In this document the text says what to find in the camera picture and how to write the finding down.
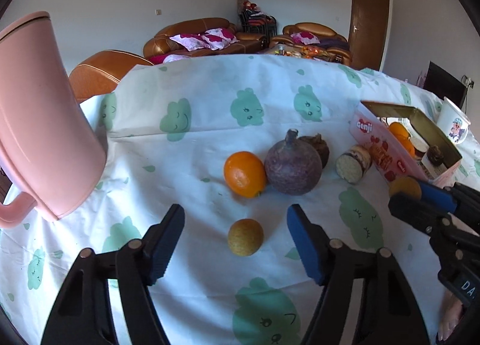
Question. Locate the wall socket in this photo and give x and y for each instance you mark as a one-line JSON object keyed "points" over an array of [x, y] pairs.
{"points": [[468, 81]]}

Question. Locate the cream-filled cake roll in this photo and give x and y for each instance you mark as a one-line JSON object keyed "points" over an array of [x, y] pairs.
{"points": [[350, 168]]}

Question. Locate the small yellow-orange round fruit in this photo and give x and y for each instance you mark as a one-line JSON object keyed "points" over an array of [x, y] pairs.
{"points": [[404, 186]]}

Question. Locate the large pink mug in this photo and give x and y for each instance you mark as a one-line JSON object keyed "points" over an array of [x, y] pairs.
{"points": [[45, 123]]}

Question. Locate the large dark purple round fruit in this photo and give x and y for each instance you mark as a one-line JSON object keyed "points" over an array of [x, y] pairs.
{"points": [[292, 168]]}

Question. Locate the stacked dark chairs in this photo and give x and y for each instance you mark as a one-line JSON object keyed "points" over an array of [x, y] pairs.
{"points": [[258, 22]]}

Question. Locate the brown leather chair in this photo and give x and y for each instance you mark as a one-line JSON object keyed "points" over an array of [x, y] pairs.
{"points": [[101, 67]]}

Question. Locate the small yellow-green round fruit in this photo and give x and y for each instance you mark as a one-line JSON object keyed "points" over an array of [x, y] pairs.
{"points": [[245, 237]]}

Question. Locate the white green-printed tablecloth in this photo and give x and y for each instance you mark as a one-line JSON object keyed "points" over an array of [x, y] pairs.
{"points": [[210, 105]]}

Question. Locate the coffee table with snacks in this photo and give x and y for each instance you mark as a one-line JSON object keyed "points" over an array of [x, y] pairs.
{"points": [[300, 53]]}

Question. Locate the pink tin box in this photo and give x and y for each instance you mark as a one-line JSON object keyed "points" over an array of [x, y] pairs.
{"points": [[378, 150]]}

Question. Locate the white cartoon cup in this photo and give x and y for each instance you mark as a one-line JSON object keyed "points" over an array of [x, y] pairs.
{"points": [[452, 120]]}

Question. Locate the long brown leather sofa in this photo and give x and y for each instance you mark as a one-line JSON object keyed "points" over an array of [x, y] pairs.
{"points": [[161, 43]]}

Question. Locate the small dark brown fruit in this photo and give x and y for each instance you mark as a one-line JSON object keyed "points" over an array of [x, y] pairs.
{"points": [[436, 155], [321, 148]]}

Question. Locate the person's right hand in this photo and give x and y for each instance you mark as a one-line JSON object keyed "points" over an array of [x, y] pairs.
{"points": [[450, 315]]}

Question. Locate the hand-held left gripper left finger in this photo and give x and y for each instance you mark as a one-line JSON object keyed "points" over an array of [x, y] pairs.
{"points": [[165, 245]]}

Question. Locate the black television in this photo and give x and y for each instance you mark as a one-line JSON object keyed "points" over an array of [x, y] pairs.
{"points": [[442, 84]]}

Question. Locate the pink flowered pillow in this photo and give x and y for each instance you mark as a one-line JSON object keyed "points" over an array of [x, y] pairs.
{"points": [[189, 42], [221, 37], [305, 37]]}

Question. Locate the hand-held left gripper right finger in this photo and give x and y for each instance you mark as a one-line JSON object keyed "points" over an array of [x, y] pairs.
{"points": [[304, 245]]}

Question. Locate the short brown leather sofa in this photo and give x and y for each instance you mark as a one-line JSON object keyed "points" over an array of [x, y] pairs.
{"points": [[311, 28]]}

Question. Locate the brown wooden door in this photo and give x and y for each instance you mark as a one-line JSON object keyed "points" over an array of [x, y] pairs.
{"points": [[367, 30]]}

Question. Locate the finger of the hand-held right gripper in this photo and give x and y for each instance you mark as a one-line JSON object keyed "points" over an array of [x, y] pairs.
{"points": [[412, 210], [435, 193]]}

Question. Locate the small dark-lidded jar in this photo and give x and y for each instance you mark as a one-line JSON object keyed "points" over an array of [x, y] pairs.
{"points": [[420, 148]]}

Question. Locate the orange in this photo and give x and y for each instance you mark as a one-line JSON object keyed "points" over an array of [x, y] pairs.
{"points": [[243, 174], [400, 135]]}

